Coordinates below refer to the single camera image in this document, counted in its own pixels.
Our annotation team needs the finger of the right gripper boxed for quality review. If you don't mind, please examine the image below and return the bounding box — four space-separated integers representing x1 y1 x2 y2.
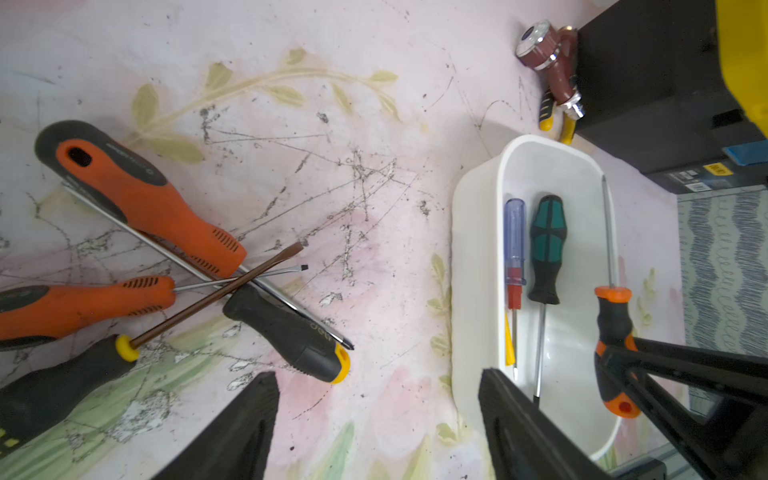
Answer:
602 339 767 479

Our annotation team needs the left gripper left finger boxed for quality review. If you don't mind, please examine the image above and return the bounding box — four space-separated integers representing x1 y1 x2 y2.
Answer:
155 372 280 479

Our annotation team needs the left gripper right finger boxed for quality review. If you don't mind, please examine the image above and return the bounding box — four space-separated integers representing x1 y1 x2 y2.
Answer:
478 368 610 480

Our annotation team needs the yellow slim screwdriver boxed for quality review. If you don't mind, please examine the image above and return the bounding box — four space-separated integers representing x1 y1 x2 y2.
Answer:
504 309 516 368

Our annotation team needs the small orange black screwdriver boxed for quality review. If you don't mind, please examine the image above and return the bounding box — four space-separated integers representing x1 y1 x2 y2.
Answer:
594 176 641 419

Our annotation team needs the clear purple screwdriver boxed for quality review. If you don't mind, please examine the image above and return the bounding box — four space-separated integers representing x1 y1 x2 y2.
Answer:
503 198 526 380

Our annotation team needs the green black screwdriver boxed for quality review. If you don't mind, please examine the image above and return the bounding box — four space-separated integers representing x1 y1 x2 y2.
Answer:
528 194 567 407

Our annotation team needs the black yellow deli screwdriver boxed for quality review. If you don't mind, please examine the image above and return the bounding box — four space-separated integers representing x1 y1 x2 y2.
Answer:
63 182 351 384

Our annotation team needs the white plastic storage box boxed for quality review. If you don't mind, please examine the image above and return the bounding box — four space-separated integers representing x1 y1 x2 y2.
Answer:
451 135 620 460

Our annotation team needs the black yellow dotted screwdriver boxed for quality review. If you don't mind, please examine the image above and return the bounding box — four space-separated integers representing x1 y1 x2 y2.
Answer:
1 241 305 457

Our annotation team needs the medium orange black screwdriver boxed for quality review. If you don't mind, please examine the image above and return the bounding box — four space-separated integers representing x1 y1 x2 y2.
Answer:
0 263 310 353

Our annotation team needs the large orange black screwdriver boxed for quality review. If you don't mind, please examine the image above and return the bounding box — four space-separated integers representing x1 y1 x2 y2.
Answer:
34 119 310 281

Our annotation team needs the yellow black toolbox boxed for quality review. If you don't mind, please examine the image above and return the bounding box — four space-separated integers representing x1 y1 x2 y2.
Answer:
576 1 767 195

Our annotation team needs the dark red metal fitting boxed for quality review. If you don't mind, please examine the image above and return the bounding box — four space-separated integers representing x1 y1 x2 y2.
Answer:
515 20 585 121

